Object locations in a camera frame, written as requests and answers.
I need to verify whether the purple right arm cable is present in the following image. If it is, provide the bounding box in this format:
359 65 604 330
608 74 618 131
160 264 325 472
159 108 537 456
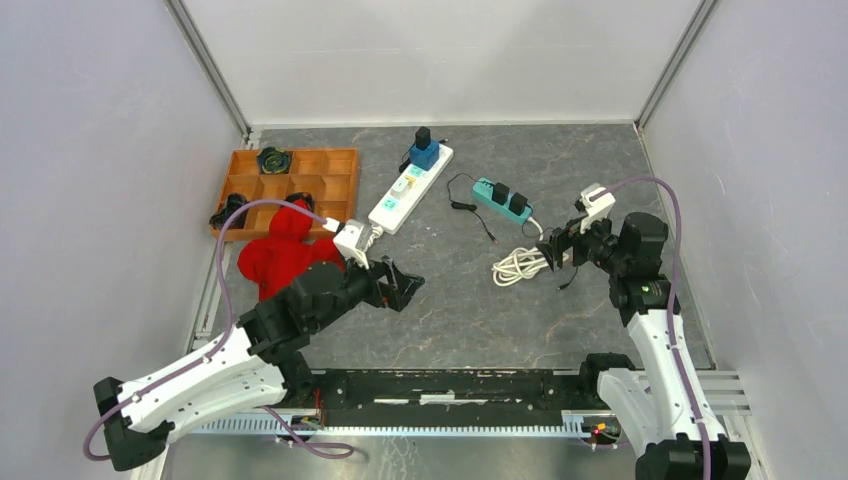
596 174 713 480

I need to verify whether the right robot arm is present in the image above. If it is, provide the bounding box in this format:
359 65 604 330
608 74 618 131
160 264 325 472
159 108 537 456
536 212 752 479

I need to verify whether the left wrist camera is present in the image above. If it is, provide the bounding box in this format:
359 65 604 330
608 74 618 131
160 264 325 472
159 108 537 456
333 219 382 270

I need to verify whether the white power strip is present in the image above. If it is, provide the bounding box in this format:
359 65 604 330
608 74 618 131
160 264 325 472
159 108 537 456
368 144 454 235

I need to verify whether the black item in tray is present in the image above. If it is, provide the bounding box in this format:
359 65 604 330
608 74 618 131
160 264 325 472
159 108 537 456
208 192 248 230

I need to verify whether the coiled white cable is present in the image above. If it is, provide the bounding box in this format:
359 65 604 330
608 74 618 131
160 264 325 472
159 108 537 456
490 246 554 288

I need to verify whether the red cloth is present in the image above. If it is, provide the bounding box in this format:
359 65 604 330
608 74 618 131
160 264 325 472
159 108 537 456
237 207 345 301

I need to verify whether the teal power strip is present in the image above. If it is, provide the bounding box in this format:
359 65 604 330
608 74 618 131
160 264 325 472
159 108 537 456
472 177 533 225

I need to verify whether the black plug adapter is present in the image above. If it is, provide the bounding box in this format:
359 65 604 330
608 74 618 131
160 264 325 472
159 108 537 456
508 192 528 216
491 182 510 206

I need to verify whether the dark green coiled item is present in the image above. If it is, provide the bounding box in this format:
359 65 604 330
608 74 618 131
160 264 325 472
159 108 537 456
256 146 293 175

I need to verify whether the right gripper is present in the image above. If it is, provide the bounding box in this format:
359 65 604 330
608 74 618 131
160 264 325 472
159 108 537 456
534 208 628 275

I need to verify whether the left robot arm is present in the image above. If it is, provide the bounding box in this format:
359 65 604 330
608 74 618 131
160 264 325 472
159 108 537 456
93 257 425 472

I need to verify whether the black charger plug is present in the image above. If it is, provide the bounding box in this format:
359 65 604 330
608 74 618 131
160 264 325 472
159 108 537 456
414 126 432 151

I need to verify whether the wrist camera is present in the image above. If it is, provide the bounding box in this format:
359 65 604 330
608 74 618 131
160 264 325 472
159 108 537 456
575 183 615 234
333 219 382 270

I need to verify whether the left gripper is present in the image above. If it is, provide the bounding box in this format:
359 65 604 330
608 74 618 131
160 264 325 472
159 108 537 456
311 248 424 332

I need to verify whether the orange compartment tray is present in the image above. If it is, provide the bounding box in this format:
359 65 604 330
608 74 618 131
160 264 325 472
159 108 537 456
213 148 360 221

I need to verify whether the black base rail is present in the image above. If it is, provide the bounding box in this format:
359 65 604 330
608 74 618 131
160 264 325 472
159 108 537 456
278 369 609 429

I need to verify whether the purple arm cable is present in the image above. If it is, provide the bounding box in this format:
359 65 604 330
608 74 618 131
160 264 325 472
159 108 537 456
82 198 356 462
596 174 713 480

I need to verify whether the blue cube adapter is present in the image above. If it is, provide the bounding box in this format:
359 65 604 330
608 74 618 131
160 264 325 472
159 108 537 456
409 140 440 171

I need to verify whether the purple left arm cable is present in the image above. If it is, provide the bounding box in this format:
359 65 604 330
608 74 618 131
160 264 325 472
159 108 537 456
82 198 356 462

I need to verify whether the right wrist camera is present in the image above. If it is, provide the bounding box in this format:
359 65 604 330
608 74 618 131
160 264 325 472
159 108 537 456
575 183 615 234

